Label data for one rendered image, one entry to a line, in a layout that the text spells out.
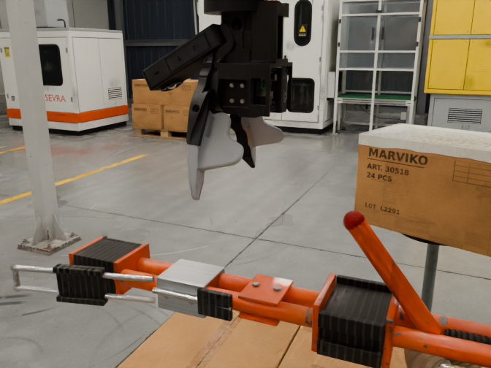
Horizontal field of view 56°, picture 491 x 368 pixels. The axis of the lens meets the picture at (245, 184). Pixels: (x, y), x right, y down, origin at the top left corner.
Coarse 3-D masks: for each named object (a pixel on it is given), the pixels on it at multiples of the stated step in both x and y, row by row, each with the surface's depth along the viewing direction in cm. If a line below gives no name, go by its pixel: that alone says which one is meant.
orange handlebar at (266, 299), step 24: (144, 264) 65; (168, 264) 64; (144, 288) 60; (216, 288) 57; (240, 288) 59; (264, 288) 56; (288, 288) 56; (240, 312) 56; (264, 312) 54; (288, 312) 53; (312, 312) 52; (408, 336) 48; (432, 336) 47; (456, 360) 46; (480, 360) 45
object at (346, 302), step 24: (336, 288) 56; (360, 288) 55; (384, 288) 55; (336, 312) 50; (360, 312) 50; (384, 312) 50; (312, 336) 51; (336, 336) 50; (360, 336) 48; (384, 336) 47; (360, 360) 48; (384, 360) 48
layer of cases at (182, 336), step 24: (168, 336) 138; (192, 336) 138; (216, 336) 138; (240, 336) 138; (264, 336) 138; (288, 336) 138; (144, 360) 128; (168, 360) 128; (192, 360) 128; (216, 360) 128; (240, 360) 128; (264, 360) 128; (288, 360) 128; (312, 360) 128
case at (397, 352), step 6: (396, 348) 68; (402, 348) 68; (396, 354) 67; (402, 354) 67; (318, 360) 66; (324, 360) 66; (330, 360) 66; (336, 360) 66; (342, 360) 66; (396, 360) 66; (402, 360) 66; (312, 366) 65; (318, 366) 65; (324, 366) 65; (330, 366) 65; (336, 366) 65; (342, 366) 65; (348, 366) 65; (354, 366) 65; (360, 366) 65; (366, 366) 65; (390, 366) 65; (396, 366) 65; (402, 366) 65
